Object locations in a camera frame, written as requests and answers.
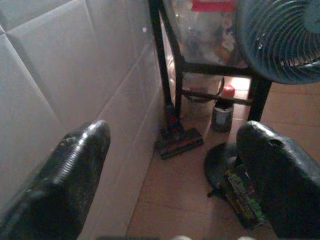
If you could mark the white plastic bucket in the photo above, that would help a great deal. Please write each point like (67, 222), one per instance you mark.
(200, 90)

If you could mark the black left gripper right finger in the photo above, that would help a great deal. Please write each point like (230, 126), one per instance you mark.
(282, 170)

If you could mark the green printed packet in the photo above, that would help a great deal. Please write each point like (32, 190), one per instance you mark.
(243, 197)

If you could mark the black metal rack frame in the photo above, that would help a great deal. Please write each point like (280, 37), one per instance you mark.
(215, 68)

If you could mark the grey can with label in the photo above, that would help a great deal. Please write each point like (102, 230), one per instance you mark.
(222, 117)

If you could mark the blue standing fan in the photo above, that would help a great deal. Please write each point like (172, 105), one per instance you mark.
(277, 42)

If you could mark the clear plastic storage bag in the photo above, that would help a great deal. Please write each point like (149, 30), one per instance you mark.
(207, 30)

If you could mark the red cap white bottle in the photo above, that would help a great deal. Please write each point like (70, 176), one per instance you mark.
(228, 91)

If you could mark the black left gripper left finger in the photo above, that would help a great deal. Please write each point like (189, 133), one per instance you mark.
(62, 172)

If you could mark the black stick vacuum cleaner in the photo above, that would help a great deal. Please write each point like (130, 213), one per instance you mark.
(178, 143)

